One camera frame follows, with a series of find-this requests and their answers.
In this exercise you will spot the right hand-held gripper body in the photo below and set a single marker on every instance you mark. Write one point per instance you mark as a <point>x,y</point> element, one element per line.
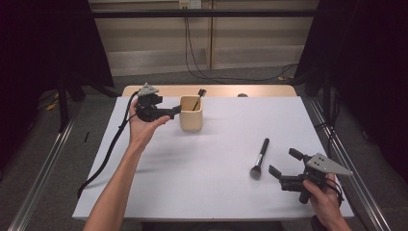
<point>320,165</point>

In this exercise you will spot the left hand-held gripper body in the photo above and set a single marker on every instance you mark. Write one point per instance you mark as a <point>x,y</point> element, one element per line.
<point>147,107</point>

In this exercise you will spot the beige square cup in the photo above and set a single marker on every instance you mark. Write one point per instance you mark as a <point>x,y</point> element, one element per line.
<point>191,120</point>

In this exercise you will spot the black powder makeup brush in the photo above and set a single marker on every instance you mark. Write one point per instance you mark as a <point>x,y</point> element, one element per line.
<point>262,154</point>

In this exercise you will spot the thin black eyebrow brush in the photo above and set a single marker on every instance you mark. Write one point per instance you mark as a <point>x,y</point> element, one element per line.
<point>199,96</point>

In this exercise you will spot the person's left hand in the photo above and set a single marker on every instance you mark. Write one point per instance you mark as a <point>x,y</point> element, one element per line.
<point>142,131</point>

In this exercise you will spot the person's right hand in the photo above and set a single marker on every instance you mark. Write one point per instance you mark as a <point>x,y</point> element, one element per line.
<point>324,200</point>

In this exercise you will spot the dark round table grommet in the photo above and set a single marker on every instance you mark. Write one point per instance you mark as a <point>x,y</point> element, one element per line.
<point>242,95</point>

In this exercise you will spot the white table sheet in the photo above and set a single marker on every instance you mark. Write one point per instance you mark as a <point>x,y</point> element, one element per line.
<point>208,192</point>

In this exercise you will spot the yellow floor tape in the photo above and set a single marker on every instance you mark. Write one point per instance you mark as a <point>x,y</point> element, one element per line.
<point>51,106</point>

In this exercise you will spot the black horizontal bar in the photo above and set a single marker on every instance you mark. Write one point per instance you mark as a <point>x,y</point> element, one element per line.
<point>205,13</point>

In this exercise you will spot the black curtain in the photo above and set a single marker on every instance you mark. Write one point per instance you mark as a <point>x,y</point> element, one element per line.
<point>38,48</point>
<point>369,64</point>

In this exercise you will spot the aluminium floor rail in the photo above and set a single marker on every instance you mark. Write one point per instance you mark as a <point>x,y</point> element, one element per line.
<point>41,179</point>
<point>362,192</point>

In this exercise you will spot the white wall socket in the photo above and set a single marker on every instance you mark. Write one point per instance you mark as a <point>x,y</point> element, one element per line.
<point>190,4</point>

